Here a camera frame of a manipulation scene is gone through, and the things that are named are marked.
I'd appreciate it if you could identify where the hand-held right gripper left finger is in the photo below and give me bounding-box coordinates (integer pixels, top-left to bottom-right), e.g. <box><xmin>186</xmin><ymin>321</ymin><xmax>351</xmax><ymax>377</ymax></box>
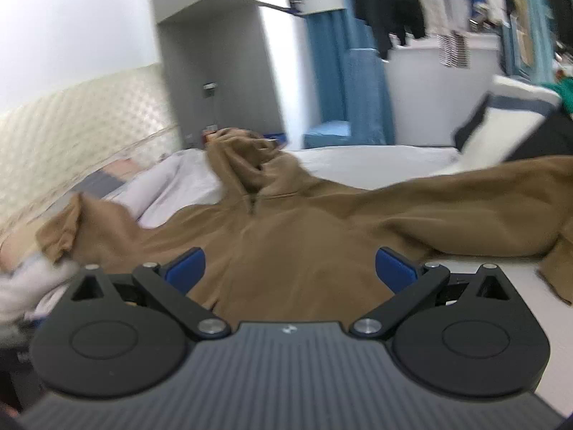
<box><xmin>69</xmin><ymin>247</ymin><xmax>231</xmax><ymax>340</ymax></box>

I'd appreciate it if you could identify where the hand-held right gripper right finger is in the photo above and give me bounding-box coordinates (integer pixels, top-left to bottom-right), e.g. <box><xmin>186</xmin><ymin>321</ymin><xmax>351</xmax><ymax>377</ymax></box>
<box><xmin>349</xmin><ymin>246</ymin><xmax>513</xmax><ymax>339</ymax></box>

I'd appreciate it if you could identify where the brown hoodie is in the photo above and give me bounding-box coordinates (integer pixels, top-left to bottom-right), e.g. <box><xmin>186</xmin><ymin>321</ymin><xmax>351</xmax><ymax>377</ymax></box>
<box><xmin>36</xmin><ymin>128</ymin><xmax>573</xmax><ymax>323</ymax></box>

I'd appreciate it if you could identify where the patchwork pillow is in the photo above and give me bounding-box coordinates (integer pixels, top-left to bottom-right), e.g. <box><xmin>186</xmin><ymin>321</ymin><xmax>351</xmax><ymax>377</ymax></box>
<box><xmin>72</xmin><ymin>154</ymin><xmax>148</xmax><ymax>198</ymax></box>

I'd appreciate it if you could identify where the cream quilted headboard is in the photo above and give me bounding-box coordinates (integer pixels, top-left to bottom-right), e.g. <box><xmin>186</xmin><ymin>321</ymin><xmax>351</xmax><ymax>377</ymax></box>
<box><xmin>0</xmin><ymin>63</ymin><xmax>180</xmax><ymax>234</ymax></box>

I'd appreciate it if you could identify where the white grey striped sweater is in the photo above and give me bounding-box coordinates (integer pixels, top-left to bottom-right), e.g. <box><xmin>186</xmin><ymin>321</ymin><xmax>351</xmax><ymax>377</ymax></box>
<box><xmin>454</xmin><ymin>75</ymin><xmax>562</xmax><ymax>173</ymax></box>

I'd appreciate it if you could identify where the black white striped sock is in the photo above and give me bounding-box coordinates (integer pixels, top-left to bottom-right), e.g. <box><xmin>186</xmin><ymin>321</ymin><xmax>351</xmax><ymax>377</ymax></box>
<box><xmin>436</xmin><ymin>33</ymin><xmax>454</xmax><ymax>67</ymax></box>
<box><xmin>452</xmin><ymin>31</ymin><xmax>469</xmax><ymax>69</ymax></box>

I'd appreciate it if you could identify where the green garment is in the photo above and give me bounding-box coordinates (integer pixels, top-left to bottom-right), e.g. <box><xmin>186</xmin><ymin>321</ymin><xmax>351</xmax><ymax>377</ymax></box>
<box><xmin>544</xmin><ymin>78</ymin><xmax>573</xmax><ymax>115</ymax></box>

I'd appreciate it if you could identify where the black hanging jacket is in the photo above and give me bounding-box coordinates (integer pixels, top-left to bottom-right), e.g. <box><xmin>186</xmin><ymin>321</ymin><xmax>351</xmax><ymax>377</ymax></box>
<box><xmin>353</xmin><ymin>0</ymin><xmax>426</xmax><ymax>61</ymax></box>

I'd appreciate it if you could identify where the light blue curtain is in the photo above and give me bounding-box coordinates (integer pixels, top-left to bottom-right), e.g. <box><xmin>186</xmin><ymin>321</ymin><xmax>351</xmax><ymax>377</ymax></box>
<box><xmin>501</xmin><ymin>0</ymin><xmax>560</xmax><ymax>81</ymax></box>

